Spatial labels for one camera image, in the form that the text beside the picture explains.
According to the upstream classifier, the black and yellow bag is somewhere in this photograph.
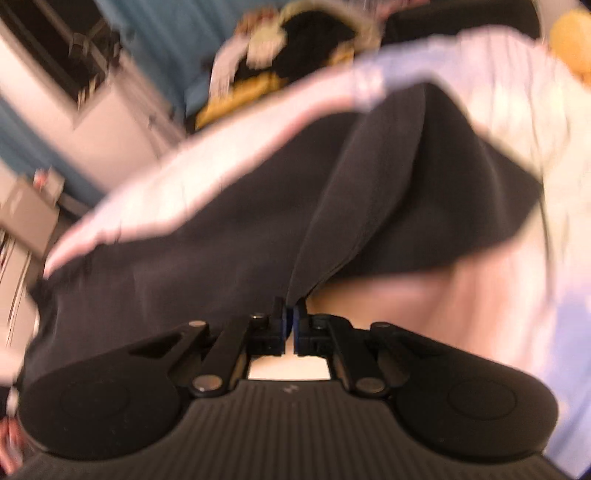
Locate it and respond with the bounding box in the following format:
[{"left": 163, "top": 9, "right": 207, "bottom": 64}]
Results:
[{"left": 194, "top": 0, "right": 384, "bottom": 132}]

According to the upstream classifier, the grey cardboard box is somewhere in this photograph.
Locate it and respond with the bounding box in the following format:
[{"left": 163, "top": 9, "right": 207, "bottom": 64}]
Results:
[{"left": 0, "top": 168, "right": 68, "bottom": 259}]

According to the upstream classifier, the yellow plush toy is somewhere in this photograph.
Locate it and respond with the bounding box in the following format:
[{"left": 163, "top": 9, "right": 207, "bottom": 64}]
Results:
[{"left": 549, "top": 8, "right": 591, "bottom": 80}]

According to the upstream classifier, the dark grey garment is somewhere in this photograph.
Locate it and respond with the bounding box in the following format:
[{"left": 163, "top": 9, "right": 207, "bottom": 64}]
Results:
[{"left": 21, "top": 82, "right": 544, "bottom": 393}]

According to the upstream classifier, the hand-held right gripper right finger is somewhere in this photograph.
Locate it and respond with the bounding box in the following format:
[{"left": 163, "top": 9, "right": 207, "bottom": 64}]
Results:
[{"left": 293, "top": 298, "right": 446, "bottom": 396}]

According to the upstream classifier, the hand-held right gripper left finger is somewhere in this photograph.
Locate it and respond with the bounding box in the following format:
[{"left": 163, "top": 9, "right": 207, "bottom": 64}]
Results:
[{"left": 128, "top": 296, "right": 290, "bottom": 398}]

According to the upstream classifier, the pale pink bed sheet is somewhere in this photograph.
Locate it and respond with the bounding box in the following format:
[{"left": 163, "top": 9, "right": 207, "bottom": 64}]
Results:
[{"left": 42, "top": 23, "right": 591, "bottom": 480}]

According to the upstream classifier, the white cabinet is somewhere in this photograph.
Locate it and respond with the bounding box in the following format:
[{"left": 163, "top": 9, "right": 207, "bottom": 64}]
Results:
[{"left": 0, "top": 18, "right": 188, "bottom": 195}]

